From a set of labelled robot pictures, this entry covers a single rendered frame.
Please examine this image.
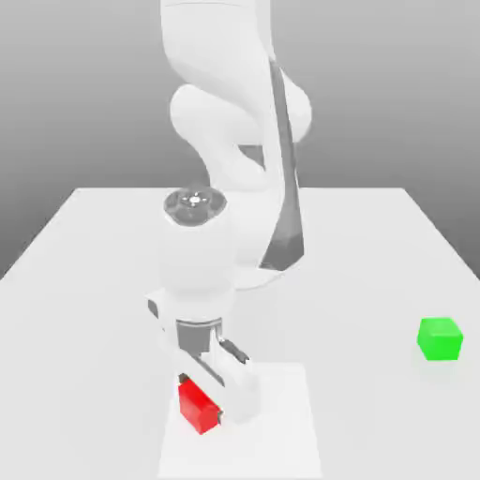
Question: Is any small red cube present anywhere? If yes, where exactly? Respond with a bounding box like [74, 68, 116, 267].
[177, 377, 222, 436]

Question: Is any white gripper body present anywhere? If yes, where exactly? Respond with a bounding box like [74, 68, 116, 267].
[163, 333, 262, 425]

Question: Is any small green cube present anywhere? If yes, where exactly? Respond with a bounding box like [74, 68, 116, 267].
[416, 316, 465, 362]

